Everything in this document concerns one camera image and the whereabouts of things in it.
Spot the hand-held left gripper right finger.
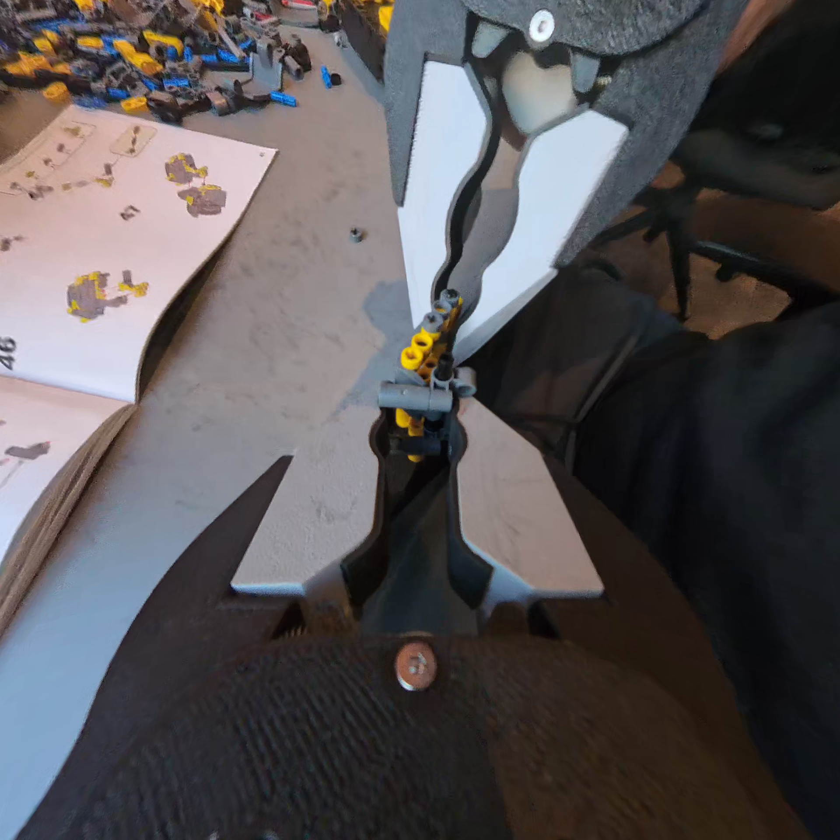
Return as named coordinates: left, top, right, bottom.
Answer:
left=449, top=397, right=605, bottom=621

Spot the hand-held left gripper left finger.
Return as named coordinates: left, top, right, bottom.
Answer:
left=230, top=406, right=388, bottom=605

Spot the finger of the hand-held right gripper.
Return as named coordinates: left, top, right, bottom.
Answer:
left=397, top=59, right=493, bottom=329
left=451, top=108, right=630, bottom=365

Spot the grey yellow brick assembly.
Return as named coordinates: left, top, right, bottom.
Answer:
left=377, top=289, right=479, bottom=463

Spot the yellow five-hole brick beam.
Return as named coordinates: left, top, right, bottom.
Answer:
left=400, top=289, right=460, bottom=388
left=420, top=297, right=464, bottom=383

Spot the grey desk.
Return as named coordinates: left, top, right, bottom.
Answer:
left=0, top=0, right=480, bottom=840

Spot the black office chair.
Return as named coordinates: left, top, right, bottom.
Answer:
left=591, top=0, right=840, bottom=322

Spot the yellow black brick vehicle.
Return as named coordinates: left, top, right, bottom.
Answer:
left=338, top=0, right=395, bottom=83

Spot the person's dark clothing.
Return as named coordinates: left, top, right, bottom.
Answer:
left=466, top=262, right=840, bottom=840

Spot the grey sloped brick piece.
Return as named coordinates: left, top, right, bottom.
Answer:
left=249, top=39, right=286, bottom=93

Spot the pile of loose brick pieces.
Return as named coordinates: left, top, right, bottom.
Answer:
left=0, top=0, right=342, bottom=126

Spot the open instruction booklet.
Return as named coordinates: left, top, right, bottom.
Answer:
left=0, top=105, right=278, bottom=631

